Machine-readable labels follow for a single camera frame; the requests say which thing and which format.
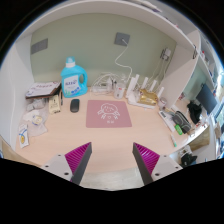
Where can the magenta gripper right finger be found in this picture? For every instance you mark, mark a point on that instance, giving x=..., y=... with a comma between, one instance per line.
x=153, y=166

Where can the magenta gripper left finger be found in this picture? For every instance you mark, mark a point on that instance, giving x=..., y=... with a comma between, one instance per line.
x=70, y=166

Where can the pink mouse pad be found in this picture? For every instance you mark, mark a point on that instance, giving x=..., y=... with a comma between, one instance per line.
x=107, y=114

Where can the black computer mouse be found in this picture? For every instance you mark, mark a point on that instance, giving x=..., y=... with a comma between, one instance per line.
x=74, y=105

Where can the white remote control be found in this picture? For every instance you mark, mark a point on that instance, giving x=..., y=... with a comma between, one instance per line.
x=167, y=121

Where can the green marker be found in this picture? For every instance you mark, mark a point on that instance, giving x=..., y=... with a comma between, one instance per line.
x=178, y=129

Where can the black pouch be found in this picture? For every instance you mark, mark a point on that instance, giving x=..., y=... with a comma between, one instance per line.
x=180, y=119

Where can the clear plastic bag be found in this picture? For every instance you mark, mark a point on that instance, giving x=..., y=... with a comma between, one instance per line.
x=35, y=120

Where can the gold foil packet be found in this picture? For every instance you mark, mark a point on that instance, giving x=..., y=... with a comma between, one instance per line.
x=148, y=98

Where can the small yellow packet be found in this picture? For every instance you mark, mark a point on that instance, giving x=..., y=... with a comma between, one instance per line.
x=54, y=105

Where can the white packet with yellow print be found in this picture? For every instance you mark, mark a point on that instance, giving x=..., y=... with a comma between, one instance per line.
x=23, y=135

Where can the black bag on desk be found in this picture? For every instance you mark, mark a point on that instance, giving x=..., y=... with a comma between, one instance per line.
x=195, y=112

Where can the blue detergent bottle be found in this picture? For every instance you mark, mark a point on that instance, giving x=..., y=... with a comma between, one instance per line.
x=74, y=79

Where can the white power strip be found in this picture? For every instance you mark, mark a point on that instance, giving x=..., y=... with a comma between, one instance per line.
x=100, y=89

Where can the white jar with red label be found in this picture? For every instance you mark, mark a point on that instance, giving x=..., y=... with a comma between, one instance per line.
x=119, y=91

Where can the printed box on left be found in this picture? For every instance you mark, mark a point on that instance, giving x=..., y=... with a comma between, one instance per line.
x=42, y=89

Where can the black monitor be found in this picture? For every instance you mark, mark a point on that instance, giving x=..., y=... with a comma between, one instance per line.
x=206, y=99

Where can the white desk divider panel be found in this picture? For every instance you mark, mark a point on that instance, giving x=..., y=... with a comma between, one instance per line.
x=181, y=67

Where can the white overhead shelf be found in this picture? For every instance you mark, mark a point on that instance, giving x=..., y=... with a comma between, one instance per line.
x=116, y=7

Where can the grey wall panel left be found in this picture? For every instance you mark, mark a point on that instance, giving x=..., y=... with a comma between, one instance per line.
x=39, y=46

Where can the grey wall outlet plate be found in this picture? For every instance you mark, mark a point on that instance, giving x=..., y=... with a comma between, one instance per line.
x=122, y=39

